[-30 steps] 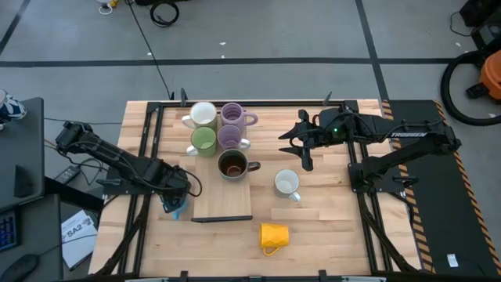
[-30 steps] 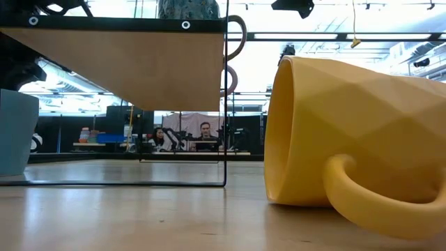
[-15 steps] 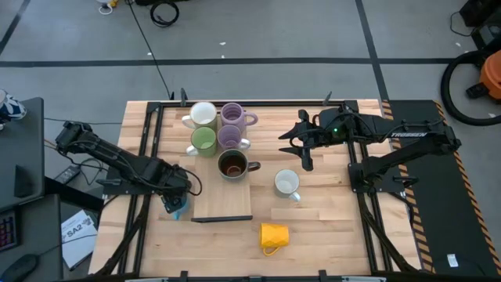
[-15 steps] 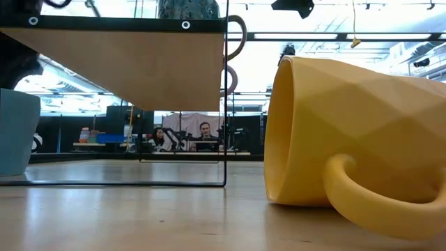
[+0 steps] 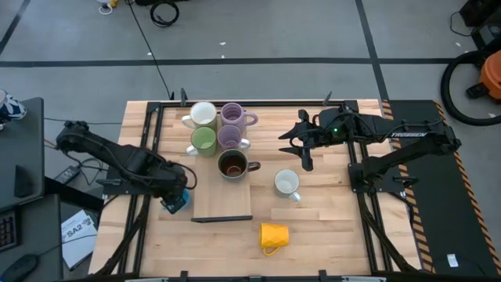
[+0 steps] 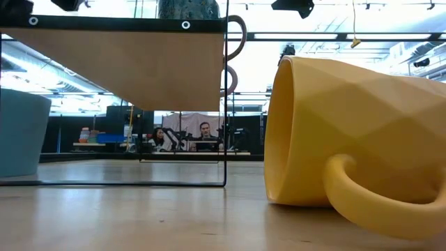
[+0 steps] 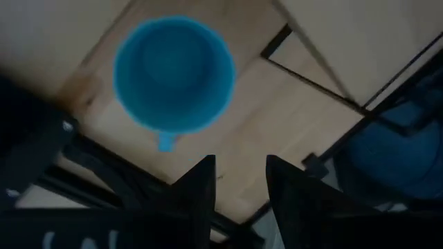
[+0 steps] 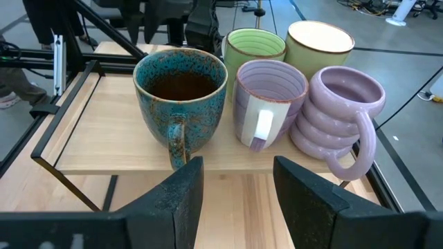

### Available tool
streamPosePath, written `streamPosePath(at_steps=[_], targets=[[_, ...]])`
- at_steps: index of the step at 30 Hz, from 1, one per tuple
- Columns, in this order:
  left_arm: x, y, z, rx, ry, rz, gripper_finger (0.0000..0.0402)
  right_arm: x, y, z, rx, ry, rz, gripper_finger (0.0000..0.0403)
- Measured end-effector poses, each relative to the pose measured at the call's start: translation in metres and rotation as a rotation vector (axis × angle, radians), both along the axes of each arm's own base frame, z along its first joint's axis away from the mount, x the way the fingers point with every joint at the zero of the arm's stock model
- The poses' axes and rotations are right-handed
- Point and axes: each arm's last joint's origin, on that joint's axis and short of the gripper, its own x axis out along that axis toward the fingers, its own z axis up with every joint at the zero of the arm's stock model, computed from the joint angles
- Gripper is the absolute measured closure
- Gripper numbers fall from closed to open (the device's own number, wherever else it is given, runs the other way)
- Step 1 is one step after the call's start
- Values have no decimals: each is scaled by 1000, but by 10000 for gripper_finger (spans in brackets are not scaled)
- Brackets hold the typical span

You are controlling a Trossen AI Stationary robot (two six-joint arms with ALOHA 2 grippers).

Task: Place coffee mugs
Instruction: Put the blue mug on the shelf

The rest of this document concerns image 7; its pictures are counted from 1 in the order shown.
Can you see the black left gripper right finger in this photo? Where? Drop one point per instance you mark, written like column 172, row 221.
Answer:
column 297, row 207

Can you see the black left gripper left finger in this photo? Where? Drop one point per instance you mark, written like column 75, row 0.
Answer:
column 197, row 193

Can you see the light blue mug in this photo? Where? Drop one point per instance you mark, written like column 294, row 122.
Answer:
column 174, row 74

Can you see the blue chair seat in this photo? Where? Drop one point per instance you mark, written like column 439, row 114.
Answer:
column 391, row 155

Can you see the wooden shelf black frame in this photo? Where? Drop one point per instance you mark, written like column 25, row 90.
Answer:
column 363, row 45

